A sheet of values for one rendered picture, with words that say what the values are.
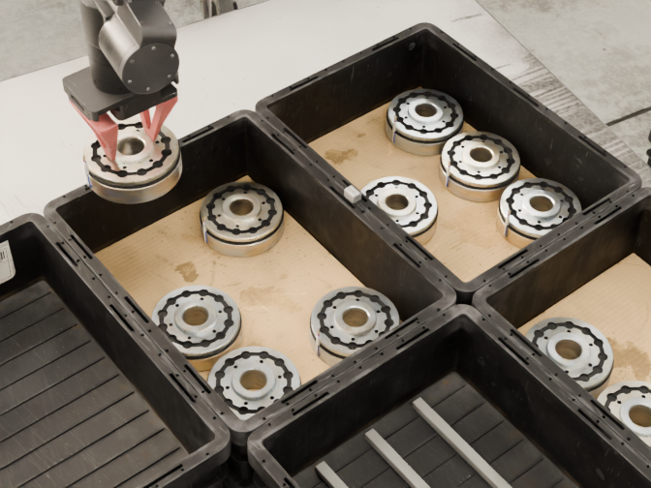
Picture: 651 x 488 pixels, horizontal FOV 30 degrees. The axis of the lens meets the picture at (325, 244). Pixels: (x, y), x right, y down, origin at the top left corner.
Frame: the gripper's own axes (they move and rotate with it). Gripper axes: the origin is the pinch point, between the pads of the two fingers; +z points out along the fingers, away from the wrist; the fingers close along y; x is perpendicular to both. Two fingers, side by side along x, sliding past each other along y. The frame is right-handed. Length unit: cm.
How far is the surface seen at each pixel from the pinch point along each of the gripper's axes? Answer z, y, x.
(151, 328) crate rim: 12.2, -7.4, -14.0
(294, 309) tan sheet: 22.4, 11.1, -14.2
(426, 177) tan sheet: 22.8, 38.3, -6.6
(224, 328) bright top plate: 19.2, 1.6, -13.8
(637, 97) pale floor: 108, 160, 44
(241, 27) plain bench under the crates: 36, 47, 48
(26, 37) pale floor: 107, 51, 154
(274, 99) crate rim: 12.7, 24.9, 8.3
